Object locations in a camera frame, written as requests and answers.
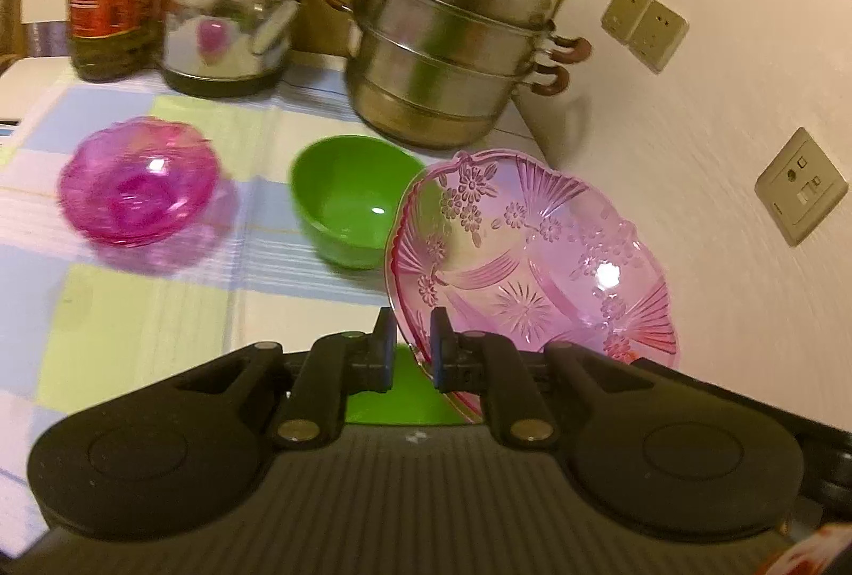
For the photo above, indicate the steel kettle black handle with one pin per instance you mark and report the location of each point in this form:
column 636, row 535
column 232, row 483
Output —
column 224, row 48

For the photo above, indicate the beige wall switch socket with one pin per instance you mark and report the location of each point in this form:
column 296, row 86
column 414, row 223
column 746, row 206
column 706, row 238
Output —
column 800, row 187

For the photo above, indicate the green plastic bowl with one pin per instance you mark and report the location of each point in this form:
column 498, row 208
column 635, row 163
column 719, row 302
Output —
column 412, row 400
column 346, row 191

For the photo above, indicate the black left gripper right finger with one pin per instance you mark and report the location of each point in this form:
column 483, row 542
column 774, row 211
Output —
column 489, row 366

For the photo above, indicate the stacked steel steamer pot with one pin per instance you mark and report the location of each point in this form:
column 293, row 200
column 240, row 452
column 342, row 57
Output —
column 439, row 73

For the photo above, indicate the double wall power socket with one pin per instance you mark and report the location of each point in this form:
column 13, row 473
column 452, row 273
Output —
column 650, row 30

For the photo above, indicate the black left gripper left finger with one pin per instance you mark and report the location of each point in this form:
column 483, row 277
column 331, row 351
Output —
column 338, row 366

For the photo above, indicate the pink transparent floral plate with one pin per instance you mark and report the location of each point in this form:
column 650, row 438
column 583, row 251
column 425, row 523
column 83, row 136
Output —
column 138, row 181

